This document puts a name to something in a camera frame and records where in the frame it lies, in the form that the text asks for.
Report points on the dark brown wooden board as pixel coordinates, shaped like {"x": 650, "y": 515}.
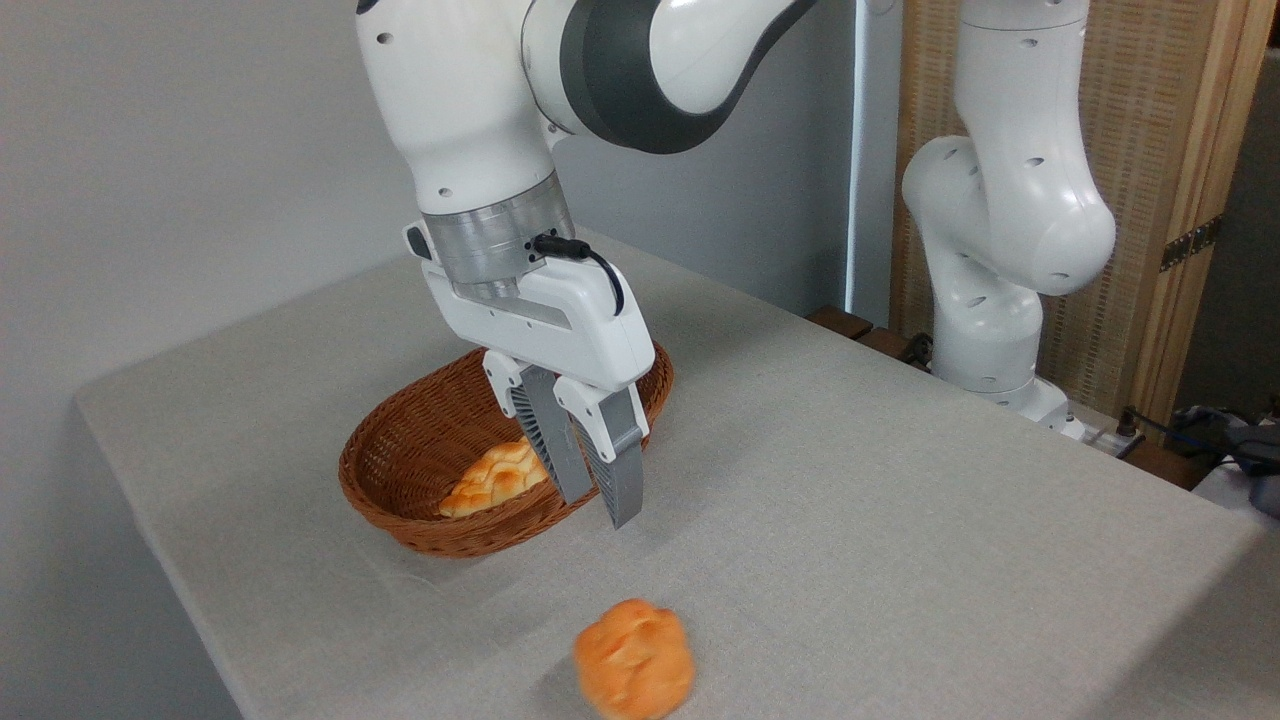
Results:
{"x": 1165, "y": 465}

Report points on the grey tablecloth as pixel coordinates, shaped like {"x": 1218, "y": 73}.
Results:
{"x": 900, "y": 520}

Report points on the dark metal screen hinge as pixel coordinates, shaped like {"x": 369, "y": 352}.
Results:
{"x": 1190, "y": 243}

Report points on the long braided bread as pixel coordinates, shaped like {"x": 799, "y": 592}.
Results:
{"x": 495, "y": 480}

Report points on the wooden rattan folding screen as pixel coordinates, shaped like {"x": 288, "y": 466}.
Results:
{"x": 1170, "y": 120}

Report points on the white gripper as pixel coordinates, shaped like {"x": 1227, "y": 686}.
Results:
{"x": 580, "y": 330}

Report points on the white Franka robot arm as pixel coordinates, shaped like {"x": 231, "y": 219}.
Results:
{"x": 1010, "y": 210}

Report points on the brown wicker basket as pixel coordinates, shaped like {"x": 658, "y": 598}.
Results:
{"x": 400, "y": 470}

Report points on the round bread roll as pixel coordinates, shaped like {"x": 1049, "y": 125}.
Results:
{"x": 635, "y": 660}

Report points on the white power strip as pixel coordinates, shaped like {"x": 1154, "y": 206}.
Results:
{"x": 1105, "y": 438}

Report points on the black and grey device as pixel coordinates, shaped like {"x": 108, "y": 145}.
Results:
{"x": 1255, "y": 455}

